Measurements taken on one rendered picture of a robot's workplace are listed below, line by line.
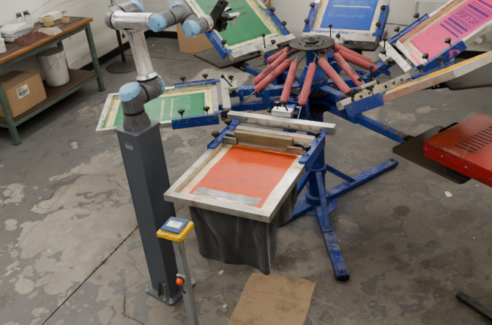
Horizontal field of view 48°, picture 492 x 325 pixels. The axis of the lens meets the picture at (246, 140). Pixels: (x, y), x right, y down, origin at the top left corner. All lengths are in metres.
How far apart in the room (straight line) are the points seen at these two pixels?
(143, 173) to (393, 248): 1.80
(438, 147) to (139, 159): 1.56
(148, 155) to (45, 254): 1.55
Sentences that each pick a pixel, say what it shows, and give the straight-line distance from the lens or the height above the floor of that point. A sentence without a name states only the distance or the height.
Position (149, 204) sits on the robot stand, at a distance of 3.24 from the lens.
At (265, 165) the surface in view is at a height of 0.96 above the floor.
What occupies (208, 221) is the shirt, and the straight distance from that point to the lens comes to 2.93.
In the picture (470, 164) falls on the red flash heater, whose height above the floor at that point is 1.09.
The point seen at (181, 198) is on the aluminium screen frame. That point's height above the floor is 0.99.
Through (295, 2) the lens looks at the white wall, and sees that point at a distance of 7.35.
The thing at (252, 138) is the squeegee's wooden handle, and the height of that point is 1.03.
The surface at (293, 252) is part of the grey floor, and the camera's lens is 3.90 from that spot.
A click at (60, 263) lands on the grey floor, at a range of 4.25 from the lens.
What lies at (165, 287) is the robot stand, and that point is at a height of 0.10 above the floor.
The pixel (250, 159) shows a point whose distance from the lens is 3.09.
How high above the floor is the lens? 2.54
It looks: 29 degrees down
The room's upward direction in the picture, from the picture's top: 6 degrees counter-clockwise
